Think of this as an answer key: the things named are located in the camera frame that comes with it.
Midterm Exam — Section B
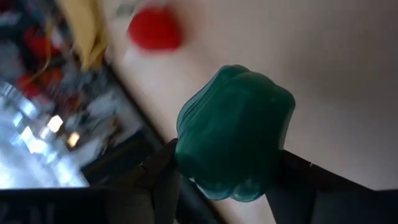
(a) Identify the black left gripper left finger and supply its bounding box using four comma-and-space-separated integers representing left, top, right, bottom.
104, 138, 187, 224

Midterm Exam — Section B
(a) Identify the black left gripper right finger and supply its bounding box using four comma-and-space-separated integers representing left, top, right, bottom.
266, 149, 398, 224

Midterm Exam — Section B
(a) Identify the green toy bell pepper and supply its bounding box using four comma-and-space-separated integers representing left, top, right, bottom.
174, 64, 296, 202

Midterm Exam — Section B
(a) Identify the red toy tomato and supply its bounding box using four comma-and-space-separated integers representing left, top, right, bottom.
127, 5, 184, 52

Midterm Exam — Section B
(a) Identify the yellow cloth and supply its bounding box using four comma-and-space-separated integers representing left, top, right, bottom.
55, 0, 109, 73

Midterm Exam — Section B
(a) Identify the black metal table frame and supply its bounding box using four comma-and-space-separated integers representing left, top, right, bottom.
81, 62, 175, 188

